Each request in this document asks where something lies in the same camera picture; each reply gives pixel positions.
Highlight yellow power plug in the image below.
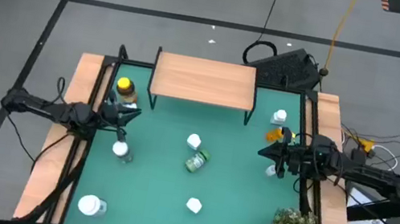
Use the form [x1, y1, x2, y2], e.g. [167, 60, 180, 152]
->
[356, 137, 378, 154]

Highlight black perforated box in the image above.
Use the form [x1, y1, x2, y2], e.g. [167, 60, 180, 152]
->
[244, 39, 327, 95]

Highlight black coiled cable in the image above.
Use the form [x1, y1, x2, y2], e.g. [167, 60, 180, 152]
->
[239, 0, 297, 71]

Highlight green cap medicine bottle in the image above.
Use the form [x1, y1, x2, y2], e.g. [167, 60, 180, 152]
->
[182, 146, 213, 177]

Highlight large white bottle purple label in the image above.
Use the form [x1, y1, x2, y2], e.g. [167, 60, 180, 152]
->
[76, 192, 110, 220]

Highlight white looped cable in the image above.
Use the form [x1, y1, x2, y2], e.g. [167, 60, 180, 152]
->
[358, 141, 400, 181]

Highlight white melatonin bottle blue label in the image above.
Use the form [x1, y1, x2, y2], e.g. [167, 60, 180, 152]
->
[184, 195, 205, 216]

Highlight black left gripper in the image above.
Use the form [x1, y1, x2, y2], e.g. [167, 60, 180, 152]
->
[93, 87, 146, 145]

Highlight orange pill bottle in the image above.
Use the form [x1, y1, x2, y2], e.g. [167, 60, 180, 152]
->
[263, 125, 288, 145]

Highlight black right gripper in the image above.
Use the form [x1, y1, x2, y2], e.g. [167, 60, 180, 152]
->
[254, 123, 308, 182]

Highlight black metal beam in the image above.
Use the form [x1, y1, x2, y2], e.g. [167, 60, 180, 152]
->
[344, 180, 400, 224]

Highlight black metal table frame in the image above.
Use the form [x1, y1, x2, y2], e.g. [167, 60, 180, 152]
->
[12, 31, 384, 224]

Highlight amber fish oil bottle yellow cap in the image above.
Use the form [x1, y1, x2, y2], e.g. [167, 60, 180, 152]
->
[113, 75, 143, 107]

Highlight small clear pill bottle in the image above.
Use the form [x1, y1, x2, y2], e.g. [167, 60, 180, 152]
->
[264, 162, 279, 178]

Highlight wooden shelf black metal legs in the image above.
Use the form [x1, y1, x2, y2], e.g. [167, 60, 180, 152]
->
[145, 45, 264, 128]

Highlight clear gummies jar green label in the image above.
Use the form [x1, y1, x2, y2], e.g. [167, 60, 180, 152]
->
[109, 139, 137, 165]

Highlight yellow hanging cable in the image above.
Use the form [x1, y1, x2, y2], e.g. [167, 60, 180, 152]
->
[322, 0, 362, 79]

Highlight white medicine bottle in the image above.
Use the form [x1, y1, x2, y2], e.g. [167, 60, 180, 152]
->
[269, 107, 289, 127]
[184, 132, 204, 152]

